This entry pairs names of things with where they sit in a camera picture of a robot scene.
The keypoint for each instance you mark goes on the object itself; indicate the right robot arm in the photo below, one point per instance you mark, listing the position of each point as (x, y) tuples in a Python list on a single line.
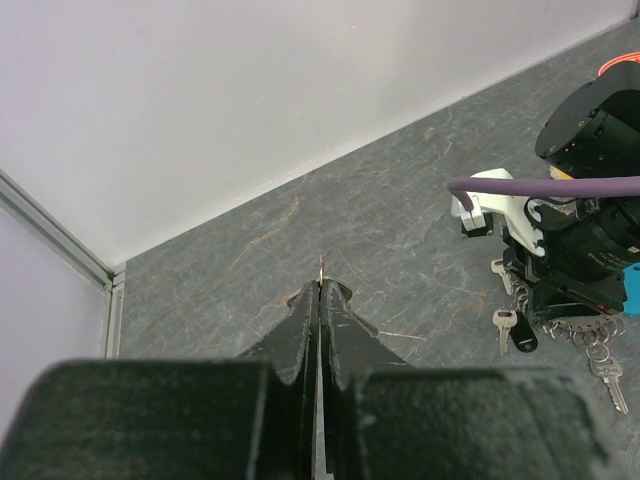
[(594, 133)]

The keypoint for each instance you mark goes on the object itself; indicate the red patterned bowl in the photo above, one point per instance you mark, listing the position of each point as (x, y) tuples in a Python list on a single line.
[(628, 57)]

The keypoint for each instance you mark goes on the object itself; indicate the silver key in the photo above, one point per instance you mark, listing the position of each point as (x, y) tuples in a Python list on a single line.
[(320, 267)]

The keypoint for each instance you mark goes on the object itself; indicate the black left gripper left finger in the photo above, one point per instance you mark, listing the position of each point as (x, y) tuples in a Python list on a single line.
[(277, 402)]

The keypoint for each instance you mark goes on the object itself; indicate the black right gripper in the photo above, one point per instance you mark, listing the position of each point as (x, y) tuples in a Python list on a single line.
[(586, 244)]

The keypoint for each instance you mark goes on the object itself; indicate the black key fob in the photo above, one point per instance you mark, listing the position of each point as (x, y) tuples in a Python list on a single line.
[(522, 335)]

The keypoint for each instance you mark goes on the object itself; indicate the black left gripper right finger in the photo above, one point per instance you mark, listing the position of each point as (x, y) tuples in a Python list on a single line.
[(349, 347)]

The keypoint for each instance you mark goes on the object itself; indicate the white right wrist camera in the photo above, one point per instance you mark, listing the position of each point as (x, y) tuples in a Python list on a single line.
[(471, 206)]

